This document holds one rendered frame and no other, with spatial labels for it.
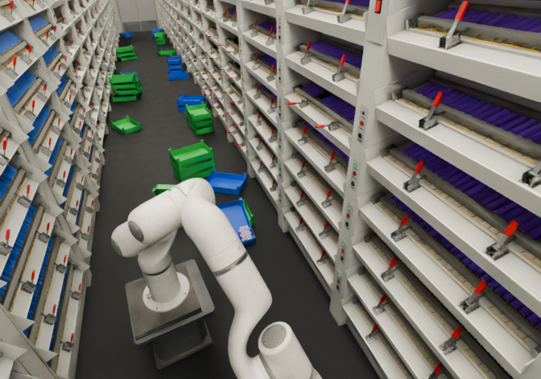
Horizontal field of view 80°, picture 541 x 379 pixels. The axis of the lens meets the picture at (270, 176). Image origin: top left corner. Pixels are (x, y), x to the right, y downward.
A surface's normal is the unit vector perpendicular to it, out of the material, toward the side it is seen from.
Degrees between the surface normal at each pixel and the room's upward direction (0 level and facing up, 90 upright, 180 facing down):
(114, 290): 0
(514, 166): 16
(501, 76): 106
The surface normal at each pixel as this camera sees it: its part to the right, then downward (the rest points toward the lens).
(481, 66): -0.89, 0.44
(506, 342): -0.28, -0.75
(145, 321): -0.04, -0.81
